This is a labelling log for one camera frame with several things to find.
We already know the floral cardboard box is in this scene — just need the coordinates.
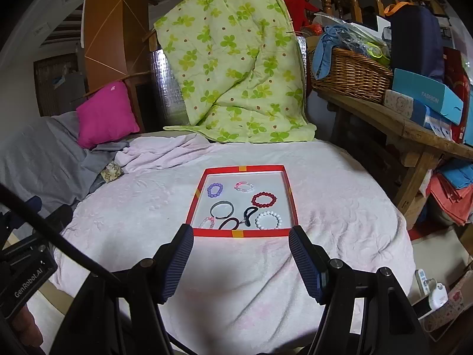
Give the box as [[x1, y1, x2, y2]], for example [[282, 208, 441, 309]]
[[421, 262, 473, 333]]

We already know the navy blue bag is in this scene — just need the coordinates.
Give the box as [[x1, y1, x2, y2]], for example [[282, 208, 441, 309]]
[[384, 3, 445, 82]]

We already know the blue shoebox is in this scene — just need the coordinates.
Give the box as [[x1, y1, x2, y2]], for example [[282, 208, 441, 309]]
[[392, 68, 464, 125]]

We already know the black carabiner cord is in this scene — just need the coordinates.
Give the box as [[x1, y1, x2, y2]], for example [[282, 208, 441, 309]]
[[240, 207, 264, 227]]

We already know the green floral quilt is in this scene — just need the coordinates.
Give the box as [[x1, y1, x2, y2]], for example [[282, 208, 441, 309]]
[[153, 0, 318, 144]]

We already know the dark wooden cabinet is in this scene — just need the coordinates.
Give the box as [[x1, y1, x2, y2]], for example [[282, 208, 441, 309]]
[[33, 54, 90, 118]]

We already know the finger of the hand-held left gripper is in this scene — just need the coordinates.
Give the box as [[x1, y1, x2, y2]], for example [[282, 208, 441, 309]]
[[46, 204, 74, 239], [0, 195, 43, 230]]

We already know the orange wooden panel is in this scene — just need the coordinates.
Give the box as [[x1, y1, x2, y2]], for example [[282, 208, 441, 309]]
[[84, 0, 150, 82]]

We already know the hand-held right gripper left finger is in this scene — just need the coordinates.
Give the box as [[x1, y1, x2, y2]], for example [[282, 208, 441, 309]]
[[50, 225, 195, 355]]

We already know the stack of orange cloths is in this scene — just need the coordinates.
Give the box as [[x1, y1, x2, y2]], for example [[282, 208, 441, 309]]
[[425, 174, 473, 226]]

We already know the silver foil mat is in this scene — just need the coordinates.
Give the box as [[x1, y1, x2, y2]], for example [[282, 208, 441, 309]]
[[150, 50, 191, 126]]

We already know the wicker basket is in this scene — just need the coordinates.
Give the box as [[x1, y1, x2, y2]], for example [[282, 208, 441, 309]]
[[310, 48, 394, 104]]

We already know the blue folded cloth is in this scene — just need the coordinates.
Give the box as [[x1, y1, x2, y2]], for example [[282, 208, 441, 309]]
[[438, 159, 473, 189]]

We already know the person's left hand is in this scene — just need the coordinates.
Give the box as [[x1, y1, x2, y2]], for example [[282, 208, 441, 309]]
[[14, 301, 44, 349]]

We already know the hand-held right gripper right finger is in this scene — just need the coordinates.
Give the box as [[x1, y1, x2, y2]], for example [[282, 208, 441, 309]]
[[288, 225, 431, 355]]

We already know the grey cloth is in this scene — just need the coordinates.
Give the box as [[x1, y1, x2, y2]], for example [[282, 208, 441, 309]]
[[0, 113, 130, 217]]

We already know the magenta pillow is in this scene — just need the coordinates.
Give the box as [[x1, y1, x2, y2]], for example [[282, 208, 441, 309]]
[[76, 81, 140, 149]]

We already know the white and blue box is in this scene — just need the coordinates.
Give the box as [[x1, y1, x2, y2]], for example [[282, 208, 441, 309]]
[[412, 100, 453, 139]]

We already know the silver metal bangle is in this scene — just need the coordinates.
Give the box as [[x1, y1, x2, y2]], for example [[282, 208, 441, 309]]
[[210, 200, 234, 219]]

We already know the wooden bench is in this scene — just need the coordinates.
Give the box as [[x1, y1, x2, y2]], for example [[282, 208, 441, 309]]
[[310, 81, 473, 219]]

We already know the white power strip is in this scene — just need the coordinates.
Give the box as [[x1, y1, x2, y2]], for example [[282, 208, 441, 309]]
[[416, 268, 448, 310]]

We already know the white air conditioner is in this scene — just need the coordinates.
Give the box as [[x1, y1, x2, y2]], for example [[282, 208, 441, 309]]
[[33, 13, 85, 47]]

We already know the black cable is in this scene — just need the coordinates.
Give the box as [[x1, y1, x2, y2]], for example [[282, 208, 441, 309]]
[[0, 184, 193, 355]]

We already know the red shallow cardboard box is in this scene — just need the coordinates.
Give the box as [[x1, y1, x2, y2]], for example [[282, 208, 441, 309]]
[[185, 164, 299, 238]]

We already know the red garment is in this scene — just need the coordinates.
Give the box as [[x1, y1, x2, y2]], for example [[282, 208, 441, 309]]
[[284, 0, 319, 27]]

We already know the floral tissue box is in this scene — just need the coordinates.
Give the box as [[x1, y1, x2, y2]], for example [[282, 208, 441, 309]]
[[383, 91, 414, 119]]

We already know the small patterned cloth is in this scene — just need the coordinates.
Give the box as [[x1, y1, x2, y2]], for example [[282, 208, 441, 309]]
[[101, 161, 124, 183]]

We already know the red bead bracelet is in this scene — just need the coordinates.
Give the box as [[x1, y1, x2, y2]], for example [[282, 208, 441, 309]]
[[251, 191, 278, 208]]

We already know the pale pink fleece blanket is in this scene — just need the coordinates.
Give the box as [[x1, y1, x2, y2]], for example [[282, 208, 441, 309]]
[[27, 133, 414, 355]]

